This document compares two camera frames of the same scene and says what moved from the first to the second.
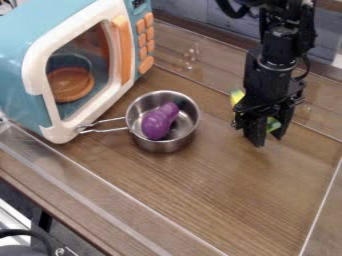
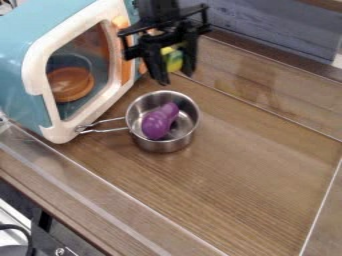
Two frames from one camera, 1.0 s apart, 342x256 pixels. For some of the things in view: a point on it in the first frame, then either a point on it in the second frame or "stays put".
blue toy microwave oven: [71, 56] stays put
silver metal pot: [162, 120] stays put
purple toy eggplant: [157, 121] stays put
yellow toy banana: [273, 123] → [174, 59]
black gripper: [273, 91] → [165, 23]
